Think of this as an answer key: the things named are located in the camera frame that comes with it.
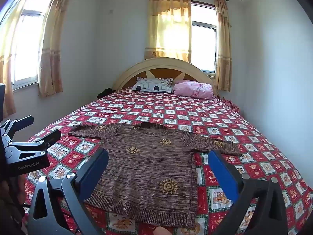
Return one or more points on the window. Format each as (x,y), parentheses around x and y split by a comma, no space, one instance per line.
(29,49)
(204,44)

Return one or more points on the person's left forearm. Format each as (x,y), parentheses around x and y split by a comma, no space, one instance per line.
(9,200)

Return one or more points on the grey patterned pillow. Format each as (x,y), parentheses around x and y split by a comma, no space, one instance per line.
(151,85)

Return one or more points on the pink pillow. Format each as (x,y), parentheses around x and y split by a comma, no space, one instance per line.
(193,89)

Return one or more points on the red checkered printed bed sheet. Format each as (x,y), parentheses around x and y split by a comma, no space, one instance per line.
(220,117)

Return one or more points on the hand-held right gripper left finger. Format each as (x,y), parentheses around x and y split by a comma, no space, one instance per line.
(93,176)

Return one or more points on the dark cloth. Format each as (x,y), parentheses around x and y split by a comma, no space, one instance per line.
(105,93)

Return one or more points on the red ruffled cloth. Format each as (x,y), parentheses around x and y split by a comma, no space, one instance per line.
(231,104)

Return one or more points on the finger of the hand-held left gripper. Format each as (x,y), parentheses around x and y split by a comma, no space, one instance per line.
(19,122)
(46,138)

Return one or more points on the brown knitted sweater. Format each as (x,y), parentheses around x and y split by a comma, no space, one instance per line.
(146,171)

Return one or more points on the cream arched headboard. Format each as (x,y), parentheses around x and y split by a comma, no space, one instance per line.
(166,63)

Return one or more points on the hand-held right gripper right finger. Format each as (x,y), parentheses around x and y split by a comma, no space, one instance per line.
(223,176)

